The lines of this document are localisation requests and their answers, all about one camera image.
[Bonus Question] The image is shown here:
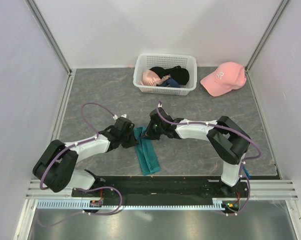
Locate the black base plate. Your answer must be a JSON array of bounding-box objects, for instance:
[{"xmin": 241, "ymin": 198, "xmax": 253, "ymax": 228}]
[{"xmin": 70, "ymin": 174, "xmax": 251, "ymax": 201}]

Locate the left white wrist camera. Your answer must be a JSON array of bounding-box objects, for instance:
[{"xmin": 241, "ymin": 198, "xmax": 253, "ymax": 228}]
[{"xmin": 112, "ymin": 113, "xmax": 128, "ymax": 121}]

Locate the pink baseball cap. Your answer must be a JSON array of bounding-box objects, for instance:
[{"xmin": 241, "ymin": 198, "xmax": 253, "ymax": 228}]
[{"xmin": 200, "ymin": 62, "xmax": 247, "ymax": 97}]

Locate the navy blue garment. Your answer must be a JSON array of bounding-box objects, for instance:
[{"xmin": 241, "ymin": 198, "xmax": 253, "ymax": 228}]
[{"xmin": 157, "ymin": 78, "xmax": 181, "ymax": 88}]

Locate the black garment in basket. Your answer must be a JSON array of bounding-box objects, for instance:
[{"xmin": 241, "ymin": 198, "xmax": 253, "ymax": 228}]
[{"xmin": 150, "ymin": 65, "xmax": 190, "ymax": 86}]

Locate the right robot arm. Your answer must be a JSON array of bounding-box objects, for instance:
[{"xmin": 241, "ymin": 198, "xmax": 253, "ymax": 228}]
[{"xmin": 141, "ymin": 107, "xmax": 251, "ymax": 197}]

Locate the peach satin garment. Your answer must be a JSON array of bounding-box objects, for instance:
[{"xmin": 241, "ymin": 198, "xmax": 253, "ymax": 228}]
[{"xmin": 140, "ymin": 70, "xmax": 164, "ymax": 87}]

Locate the teal satin napkin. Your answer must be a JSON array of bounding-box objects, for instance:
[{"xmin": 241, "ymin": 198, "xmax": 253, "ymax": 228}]
[{"xmin": 134, "ymin": 127, "xmax": 161, "ymax": 176}]

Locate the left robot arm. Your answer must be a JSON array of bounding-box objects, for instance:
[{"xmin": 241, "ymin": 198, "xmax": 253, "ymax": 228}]
[{"xmin": 32, "ymin": 115, "xmax": 138, "ymax": 197}]

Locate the light blue cable duct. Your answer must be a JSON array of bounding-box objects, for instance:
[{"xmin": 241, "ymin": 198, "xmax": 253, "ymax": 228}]
[{"xmin": 36, "ymin": 199, "xmax": 226, "ymax": 211}]

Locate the white plastic basket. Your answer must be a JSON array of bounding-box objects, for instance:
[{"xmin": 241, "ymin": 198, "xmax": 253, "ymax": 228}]
[{"xmin": 133, "ymin": 53, "xmax": 197, "ymax": 96}]

